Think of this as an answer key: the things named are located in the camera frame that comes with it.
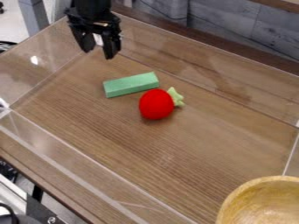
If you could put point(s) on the red plush strawberry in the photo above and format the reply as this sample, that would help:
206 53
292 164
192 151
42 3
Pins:
158 102

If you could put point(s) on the green foam block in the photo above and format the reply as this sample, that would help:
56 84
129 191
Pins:
130 84

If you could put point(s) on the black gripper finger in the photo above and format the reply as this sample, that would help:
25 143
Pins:
112 44
85 39

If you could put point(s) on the wooden bowl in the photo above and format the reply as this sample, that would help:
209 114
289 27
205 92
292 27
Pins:
264 201

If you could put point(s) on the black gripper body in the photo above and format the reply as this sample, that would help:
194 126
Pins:
92 17

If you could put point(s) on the clear acrylic tray enclosure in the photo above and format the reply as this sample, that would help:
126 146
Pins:
174 134

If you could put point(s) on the grey post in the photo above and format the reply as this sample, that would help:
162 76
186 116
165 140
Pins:
34 15

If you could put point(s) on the black metal bracket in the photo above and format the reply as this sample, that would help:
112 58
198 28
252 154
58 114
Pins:
38 211

